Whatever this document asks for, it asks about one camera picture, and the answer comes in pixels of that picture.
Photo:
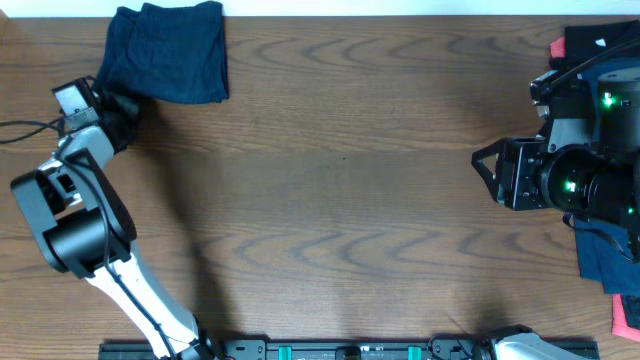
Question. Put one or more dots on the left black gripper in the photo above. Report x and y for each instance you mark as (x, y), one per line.
(116, 106)

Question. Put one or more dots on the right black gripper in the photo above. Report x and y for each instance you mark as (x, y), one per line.
(519, 185)

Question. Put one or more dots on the navy blue garment in pile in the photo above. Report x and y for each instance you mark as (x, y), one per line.
(598, 260)

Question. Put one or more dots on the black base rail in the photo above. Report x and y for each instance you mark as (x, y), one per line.
(434, 349)

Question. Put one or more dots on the navy blue shorts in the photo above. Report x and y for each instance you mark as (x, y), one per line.
(176, 55)

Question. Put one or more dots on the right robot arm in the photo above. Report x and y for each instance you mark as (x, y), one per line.
(584, 163)

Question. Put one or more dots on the black garment with red trim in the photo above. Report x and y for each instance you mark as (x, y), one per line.
(579, 44)

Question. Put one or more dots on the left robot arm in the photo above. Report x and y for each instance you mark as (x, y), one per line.
(81, 226)

